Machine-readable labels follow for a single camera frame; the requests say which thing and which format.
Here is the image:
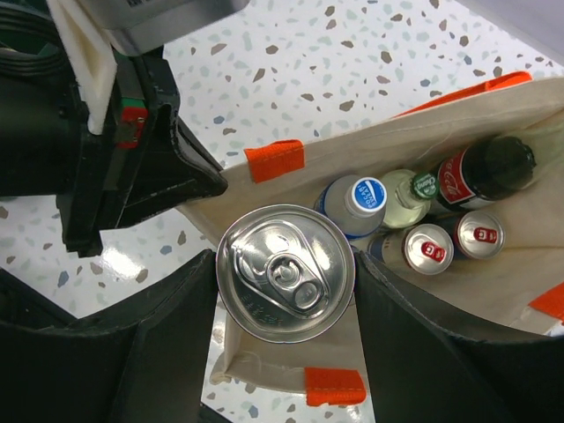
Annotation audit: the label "black gold drink can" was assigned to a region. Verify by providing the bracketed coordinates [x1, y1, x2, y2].
[216, 204, 355, 344]

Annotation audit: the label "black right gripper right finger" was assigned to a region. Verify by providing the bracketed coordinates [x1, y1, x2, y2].
[354, 250, 563, 422]

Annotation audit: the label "silver blue energy can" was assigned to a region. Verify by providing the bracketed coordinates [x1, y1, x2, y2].
[435, 211, 506, 260]
[367, 224, 455, 276]

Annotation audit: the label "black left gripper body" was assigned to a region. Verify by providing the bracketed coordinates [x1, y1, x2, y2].
[1, 4, 180, 257]

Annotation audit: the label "dark cola glass bottle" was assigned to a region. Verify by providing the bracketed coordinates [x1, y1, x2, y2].
[430, 136, 537, 215]

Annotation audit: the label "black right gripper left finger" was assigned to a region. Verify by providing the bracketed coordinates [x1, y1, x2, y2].
[1, 249, 219, 422]

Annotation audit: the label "beige canvas bag orange handles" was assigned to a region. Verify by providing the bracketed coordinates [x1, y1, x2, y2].
[181, 78, 563, 406]

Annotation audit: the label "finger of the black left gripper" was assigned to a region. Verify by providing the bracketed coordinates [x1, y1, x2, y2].
[118, 106, 228, 228]

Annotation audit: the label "clear green-cap glass bottle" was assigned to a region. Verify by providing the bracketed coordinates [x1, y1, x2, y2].
[381, 169, 439, 230]

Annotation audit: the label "blue label water bottle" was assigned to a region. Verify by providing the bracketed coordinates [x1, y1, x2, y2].
[314, 174, 388, 240]

